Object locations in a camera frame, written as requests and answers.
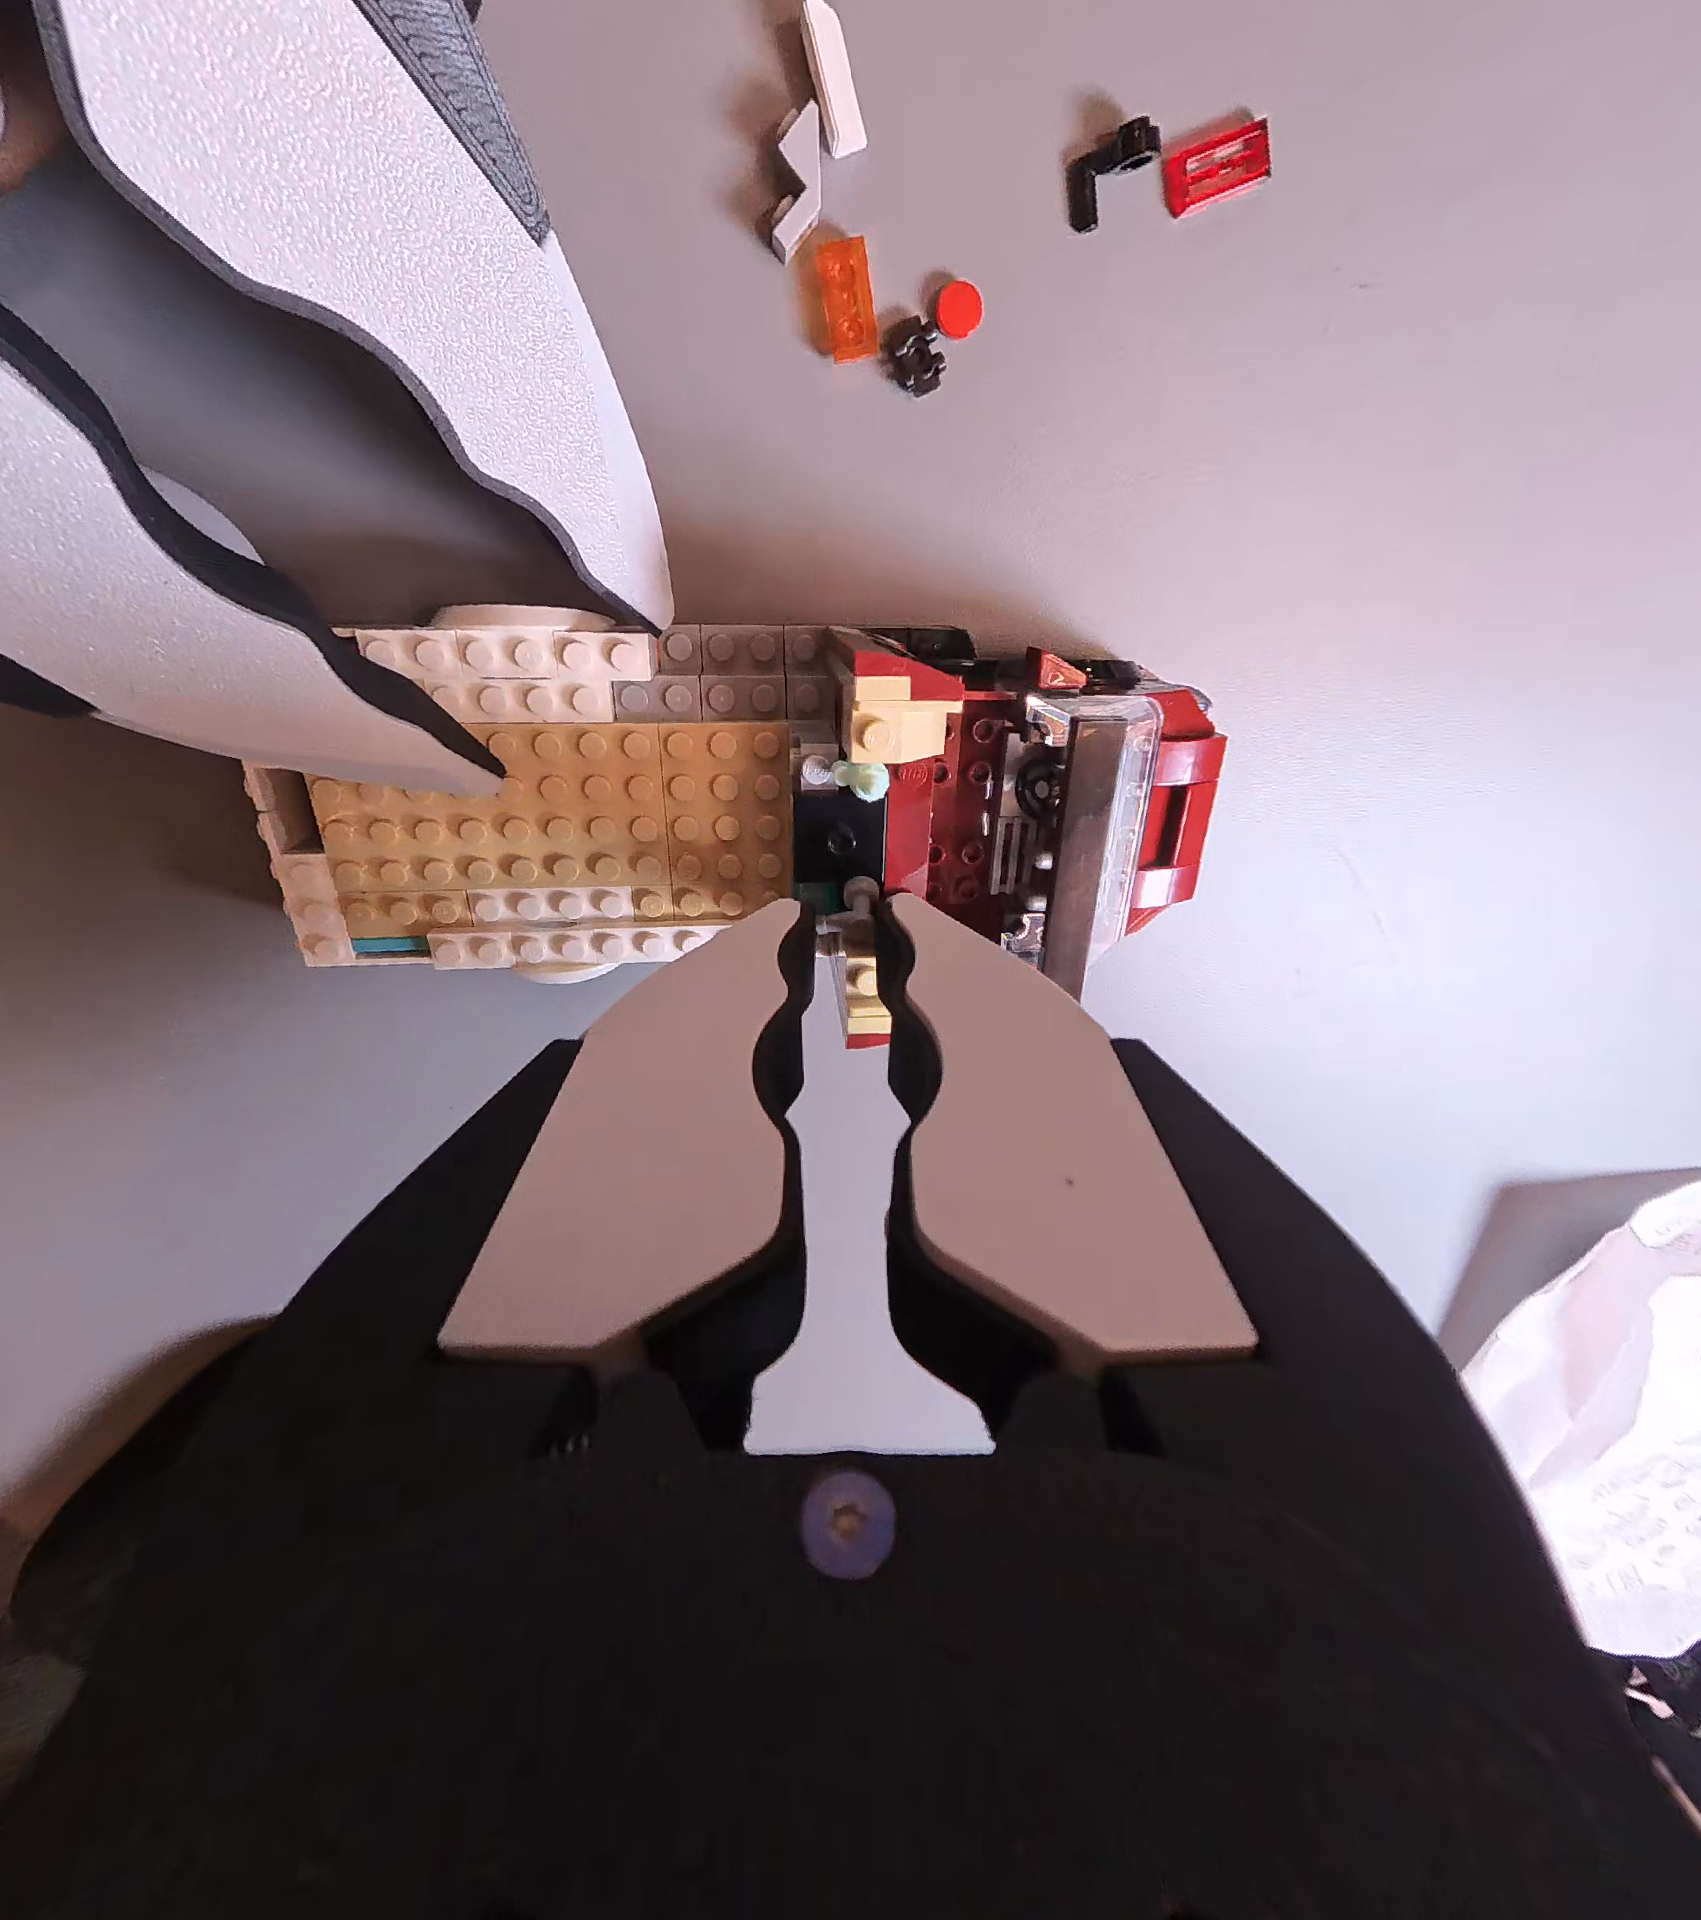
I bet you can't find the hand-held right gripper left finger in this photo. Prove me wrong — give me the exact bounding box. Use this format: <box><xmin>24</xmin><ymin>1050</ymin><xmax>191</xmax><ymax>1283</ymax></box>
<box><xmin>435</xmin><ymin>895</ymin><xmax>812</xmax><ymax>1374</ymax></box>

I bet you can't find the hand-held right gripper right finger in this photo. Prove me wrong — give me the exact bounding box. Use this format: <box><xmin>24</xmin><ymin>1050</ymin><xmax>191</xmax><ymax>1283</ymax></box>
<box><xmin>882</xmin><ymin>895</ymin><xmax>1260</xmax><ymax>1374</ymax></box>

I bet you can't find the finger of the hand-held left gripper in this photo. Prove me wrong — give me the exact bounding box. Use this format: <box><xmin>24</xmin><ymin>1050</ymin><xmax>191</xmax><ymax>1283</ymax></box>
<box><xmin>0</xmin><ymin>245</ymin><xmax>509</xmax><ymax>801</ymax></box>
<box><xmin>27</xmin><ymin>0</ymin><xmax>679</xmax><ymax>637</ymax></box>

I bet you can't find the toy brick camper van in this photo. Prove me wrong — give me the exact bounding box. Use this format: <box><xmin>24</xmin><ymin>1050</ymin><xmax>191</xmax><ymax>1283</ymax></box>
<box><xmin>242</xmin><ymin>604</ymin><xmax>1226</xmax><ymax>1053</ymax></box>

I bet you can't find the black square tile brick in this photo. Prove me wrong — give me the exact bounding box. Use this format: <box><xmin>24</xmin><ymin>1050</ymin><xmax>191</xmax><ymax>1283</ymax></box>
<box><xmin>794</xmin><ymin>794</ymin><xmax>889</xmax><ymax>888</ymax></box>

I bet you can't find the grey desk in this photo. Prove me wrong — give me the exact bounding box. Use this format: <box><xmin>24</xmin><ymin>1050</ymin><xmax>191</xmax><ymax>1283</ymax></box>
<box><xmin>0</xmin><ymin>0</ymin><xmax>1701</xmax><ymax>1518</ymax></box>

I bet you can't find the white tile brick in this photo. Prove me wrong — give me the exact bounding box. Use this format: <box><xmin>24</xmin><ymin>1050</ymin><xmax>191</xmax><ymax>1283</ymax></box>
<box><xmin>800</xmin><ymin>0</ymin><xmax>870</xmax><ymax>161</ymax></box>

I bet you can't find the transparent orange brick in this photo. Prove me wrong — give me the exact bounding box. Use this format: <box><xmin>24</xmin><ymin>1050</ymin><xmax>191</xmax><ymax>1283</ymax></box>
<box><xmin>808</xmin><ymin>235</ymin><xmax>877</xmax><ymax>363</ymax></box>

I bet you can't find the white paper bag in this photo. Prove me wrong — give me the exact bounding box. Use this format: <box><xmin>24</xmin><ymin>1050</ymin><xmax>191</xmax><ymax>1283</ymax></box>
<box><xmin>1457</xmin><ymin>1166</ymin><xmax>1701</xmax><ymax>1661</ymax></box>

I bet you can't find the black clip brick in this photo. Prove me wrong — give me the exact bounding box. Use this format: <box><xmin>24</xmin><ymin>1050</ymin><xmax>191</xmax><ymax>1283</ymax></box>
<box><xmin>1064</xmin><ymin>116</ymin><xmax>1165</xmax><ymax>235</ymax></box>

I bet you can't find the transparent red brick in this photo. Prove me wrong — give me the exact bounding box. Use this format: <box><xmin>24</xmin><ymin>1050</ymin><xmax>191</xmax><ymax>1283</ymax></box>
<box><xmin>1163</xmin><ymin>113</ymin><xmax>1272</xmax><ymax>221</ymax></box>

